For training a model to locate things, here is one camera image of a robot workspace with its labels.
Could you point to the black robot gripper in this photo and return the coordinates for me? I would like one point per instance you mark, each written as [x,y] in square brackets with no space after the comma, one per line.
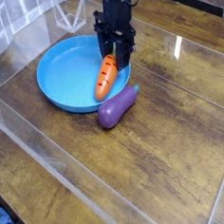
[113,27]

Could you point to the orange toy carrot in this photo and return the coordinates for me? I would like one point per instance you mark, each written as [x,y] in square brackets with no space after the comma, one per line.
[107,76]

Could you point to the blue round plastic tray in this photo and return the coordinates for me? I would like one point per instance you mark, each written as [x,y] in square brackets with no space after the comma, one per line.
[67,74]

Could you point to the purple toy eggplant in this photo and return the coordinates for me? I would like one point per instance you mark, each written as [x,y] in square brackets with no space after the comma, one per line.
[112,109]

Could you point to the black baseboard strip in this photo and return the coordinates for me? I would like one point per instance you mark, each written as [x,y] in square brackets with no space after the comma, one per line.
[200,5]

